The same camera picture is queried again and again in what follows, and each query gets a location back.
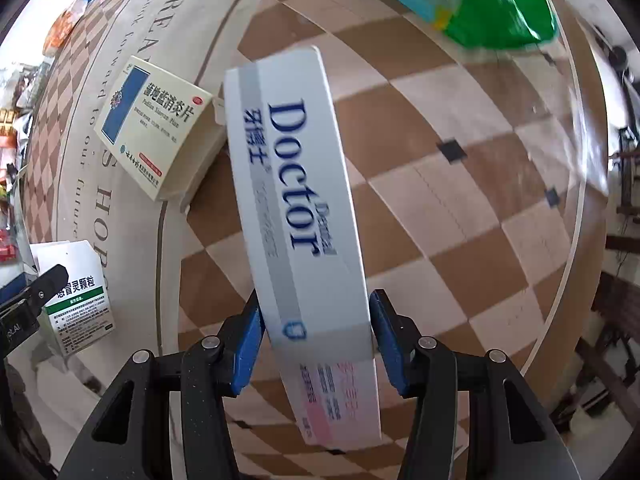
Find crumpled foil wrappers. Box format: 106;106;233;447
12;62;53;108

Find white green medicine box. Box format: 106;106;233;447
31;240;117;358

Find white toothpaste box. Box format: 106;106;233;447
222;46;383;453

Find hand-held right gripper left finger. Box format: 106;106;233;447
57;290;266;480

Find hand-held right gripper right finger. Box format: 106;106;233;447
369;289;583;480

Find dark wooden chair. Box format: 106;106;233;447
550;125;640;433

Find blue white medicine box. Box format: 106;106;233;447
94;55;227;204

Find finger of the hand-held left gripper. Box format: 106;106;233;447
26;263;70;307

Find orange snack packet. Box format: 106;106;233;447
42;0;89;57

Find blue green wet wipes packet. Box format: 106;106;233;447
347;0;560;50

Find checkered brown tablecloth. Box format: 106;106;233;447
20;0;608;480

